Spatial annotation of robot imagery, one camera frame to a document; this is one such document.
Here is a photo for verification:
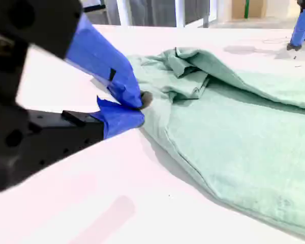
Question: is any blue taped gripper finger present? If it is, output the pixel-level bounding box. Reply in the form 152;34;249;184
286;0;305;51
5;0;153;110
27;96;145;176

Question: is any pale green T-shirt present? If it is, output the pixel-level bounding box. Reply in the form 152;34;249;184
127;47;305;241

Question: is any cardboard box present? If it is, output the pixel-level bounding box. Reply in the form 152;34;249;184
231;0;267;19

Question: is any white frame post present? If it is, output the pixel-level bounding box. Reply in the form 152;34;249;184
174;0;186;28
116;0;133;26

